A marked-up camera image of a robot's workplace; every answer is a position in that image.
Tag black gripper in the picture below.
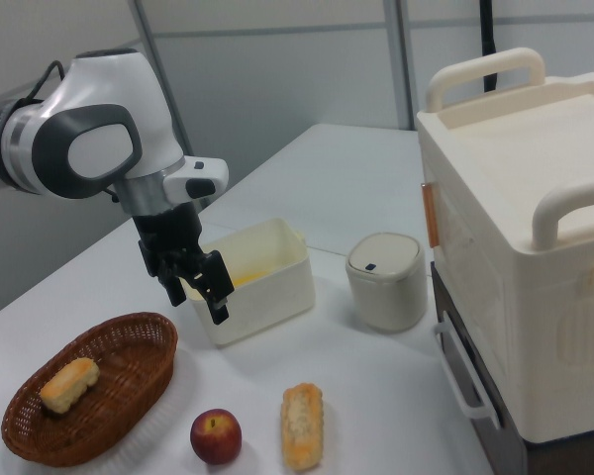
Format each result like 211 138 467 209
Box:
131 202 236 326

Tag yellow banana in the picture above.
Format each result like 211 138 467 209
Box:
231 266 279 289

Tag white rectangular plastic container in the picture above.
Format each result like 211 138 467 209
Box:
186 217 317 346

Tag brown wicker basket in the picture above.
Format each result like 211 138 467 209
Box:
0 311 180 469

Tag red apple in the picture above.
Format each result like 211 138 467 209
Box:
189 408 244 466

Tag short toasted bread bun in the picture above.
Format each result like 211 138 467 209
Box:
39 356 102 415

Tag long toasted bread loaf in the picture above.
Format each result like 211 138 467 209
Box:
279 382 325 472

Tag small beige lidded trash can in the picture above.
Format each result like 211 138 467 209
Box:
345 232 430 333

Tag copper cabinet latch strip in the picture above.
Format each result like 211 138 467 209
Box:
421 181 441 248

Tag large cream plastic cabinet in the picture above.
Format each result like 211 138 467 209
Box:
415 47 594 445

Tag black vertical pole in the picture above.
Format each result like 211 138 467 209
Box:
476 0 500 93

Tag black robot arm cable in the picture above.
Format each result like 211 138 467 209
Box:
0 59 69 131

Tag white oven door handle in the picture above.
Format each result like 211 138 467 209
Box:
434 311 502 429

